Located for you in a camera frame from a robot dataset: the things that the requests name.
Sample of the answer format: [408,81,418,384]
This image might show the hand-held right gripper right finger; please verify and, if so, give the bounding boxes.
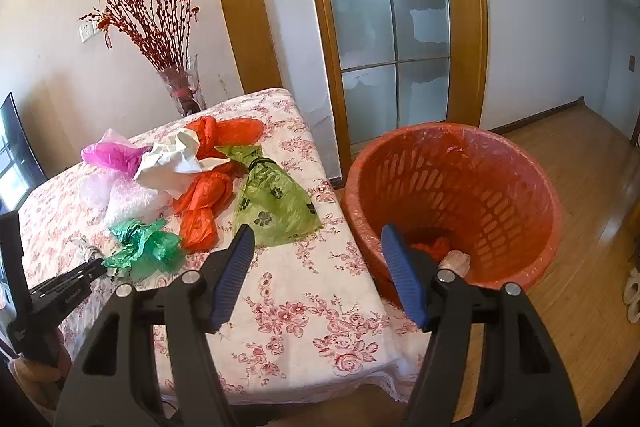
[381,223,583,427]

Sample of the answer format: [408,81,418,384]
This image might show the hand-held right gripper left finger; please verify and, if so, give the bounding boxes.
[54,224,256,427]

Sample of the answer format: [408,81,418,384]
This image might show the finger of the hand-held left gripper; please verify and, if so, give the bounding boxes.
[27,257,108,297]
[31,281,96,324]

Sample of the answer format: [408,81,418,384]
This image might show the dark green plastic bag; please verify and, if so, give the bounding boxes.
[102,218,186,280]

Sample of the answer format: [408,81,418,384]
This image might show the orange plastic bag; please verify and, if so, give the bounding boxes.
[185,117,266,160]
[172,162,236,253]

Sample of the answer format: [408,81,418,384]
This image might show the light green paw-print bag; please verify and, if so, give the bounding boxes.
[215,144,323,248]

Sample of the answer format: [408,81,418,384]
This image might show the orange plastic waste basket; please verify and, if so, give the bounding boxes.
[342,122,563,308]

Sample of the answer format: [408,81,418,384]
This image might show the pink plastic bag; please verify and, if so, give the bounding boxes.
[81,128,153,180]

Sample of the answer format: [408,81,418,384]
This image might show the person's left hand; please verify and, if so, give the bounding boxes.
[11,347,71,408]

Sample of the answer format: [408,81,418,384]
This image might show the orange plastic scrap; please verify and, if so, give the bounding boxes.
[410,237,453,264]

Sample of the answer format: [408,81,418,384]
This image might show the pale pink crumpled wad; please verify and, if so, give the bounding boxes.
[440,251,473,278]

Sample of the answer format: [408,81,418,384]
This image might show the floral tablecloth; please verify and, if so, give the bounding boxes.
[15,88,436,403]

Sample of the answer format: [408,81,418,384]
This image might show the clear bubble wrap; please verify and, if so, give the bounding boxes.
[80,172,173,233]

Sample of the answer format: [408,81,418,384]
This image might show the flat screen television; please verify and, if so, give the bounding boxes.
[0,92,48,214]

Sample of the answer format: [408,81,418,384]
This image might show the glass vase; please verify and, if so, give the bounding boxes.
[159,56,207,118]

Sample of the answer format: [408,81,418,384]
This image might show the white slipper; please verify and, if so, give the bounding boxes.
[621,267,640,306]
[613,302,640,324]

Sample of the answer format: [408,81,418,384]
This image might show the small red hanging ornament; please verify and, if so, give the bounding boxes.
[97,14,114,50]

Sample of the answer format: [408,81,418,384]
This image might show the frosted glass door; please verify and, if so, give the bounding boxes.
[312,0,451,148]

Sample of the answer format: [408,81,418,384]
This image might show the red decorative branches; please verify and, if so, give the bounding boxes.
[78,0,201,75]

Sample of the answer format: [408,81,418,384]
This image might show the white room door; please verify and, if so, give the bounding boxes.
[602,0,640,138]

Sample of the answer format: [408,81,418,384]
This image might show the wooden door frame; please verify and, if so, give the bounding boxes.
[297,0,488,182]

